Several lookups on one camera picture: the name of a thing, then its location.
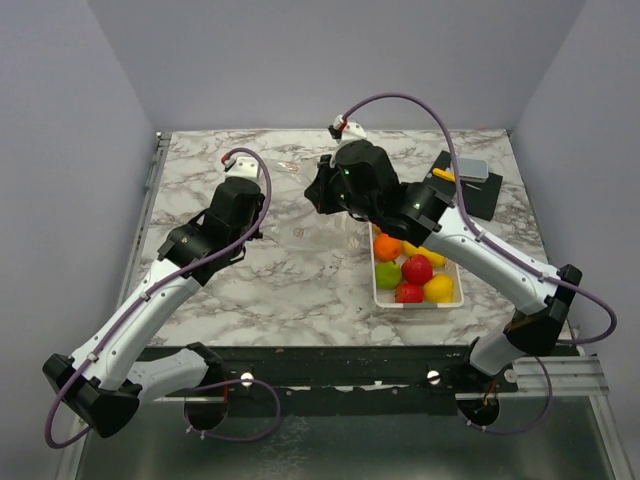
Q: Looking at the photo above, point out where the clear zip top bag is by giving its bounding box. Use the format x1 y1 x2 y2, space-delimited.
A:
255 157 350 258

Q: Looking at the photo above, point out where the orange toy fruit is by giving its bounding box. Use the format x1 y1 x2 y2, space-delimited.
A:
373 233 403 263

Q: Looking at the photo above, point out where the light green toy apple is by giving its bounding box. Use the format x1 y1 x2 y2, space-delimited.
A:
375 261 403 290

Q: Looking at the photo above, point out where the red toy apple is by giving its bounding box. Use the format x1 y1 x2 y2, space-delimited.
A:
401 255 434 286

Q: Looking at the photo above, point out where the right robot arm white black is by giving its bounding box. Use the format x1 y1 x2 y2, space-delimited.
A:
304 140 582 391

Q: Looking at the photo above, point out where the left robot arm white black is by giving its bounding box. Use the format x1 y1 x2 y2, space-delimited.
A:
42 177 273 449

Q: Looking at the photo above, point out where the black foam block left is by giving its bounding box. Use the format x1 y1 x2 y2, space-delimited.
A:
424 149 461 201

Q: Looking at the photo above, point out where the black foam block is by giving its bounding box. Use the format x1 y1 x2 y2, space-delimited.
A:
424 149 461 201
462 173 503 221

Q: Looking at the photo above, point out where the yellow toy mango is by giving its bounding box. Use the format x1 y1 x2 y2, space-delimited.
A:
402 241 447 268

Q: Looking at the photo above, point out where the grey lidded plastic box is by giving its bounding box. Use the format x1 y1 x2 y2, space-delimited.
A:
452 158 490 183

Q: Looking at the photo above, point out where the white perforated plastic basket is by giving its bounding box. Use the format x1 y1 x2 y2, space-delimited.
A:
369 224 464 309

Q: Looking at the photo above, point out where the small red toy fruit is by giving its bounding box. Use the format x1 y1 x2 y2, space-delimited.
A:
394 283 424 304

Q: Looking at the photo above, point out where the black foam block right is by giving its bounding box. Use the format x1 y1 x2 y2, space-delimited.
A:
462 173 503 221

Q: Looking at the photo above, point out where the yellow toy lemon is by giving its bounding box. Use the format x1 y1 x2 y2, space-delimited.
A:
423 273 455 303

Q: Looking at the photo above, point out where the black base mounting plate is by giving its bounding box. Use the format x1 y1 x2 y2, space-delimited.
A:
144 344 519 418

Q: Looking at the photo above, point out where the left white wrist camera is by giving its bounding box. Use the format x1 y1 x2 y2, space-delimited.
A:
223 155 262 183

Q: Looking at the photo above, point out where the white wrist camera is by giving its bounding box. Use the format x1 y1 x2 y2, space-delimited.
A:
223 155 262 183
328 115 367 144

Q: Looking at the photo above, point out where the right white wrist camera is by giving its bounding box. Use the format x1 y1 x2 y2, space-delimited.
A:
328 115 367 144

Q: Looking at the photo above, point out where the yellow handled knife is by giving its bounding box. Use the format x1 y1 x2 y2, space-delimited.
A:
431 168 482 190

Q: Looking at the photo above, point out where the aluminium rail left edge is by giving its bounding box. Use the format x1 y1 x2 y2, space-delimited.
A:
115 131 173 310

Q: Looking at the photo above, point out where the aluminium rail frame front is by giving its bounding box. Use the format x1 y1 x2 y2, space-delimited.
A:
59 347 632 479

